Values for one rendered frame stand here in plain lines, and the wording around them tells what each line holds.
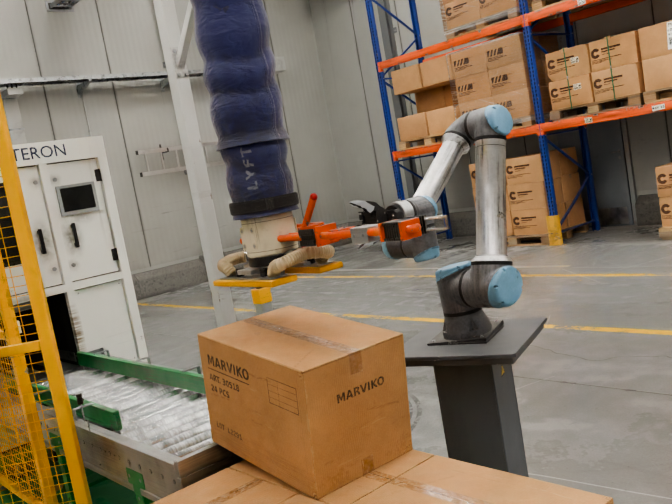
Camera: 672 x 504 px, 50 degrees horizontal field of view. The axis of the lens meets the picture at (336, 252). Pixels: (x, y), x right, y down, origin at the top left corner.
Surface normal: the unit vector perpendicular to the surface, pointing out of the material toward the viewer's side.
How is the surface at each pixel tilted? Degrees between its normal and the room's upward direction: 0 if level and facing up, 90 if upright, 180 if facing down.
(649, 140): 90
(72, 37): 90
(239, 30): 84
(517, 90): 88
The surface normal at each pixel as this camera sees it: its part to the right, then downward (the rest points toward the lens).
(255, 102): 0.34, -0.12
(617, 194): -0.74, 0.20
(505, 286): 0.57, 0.04
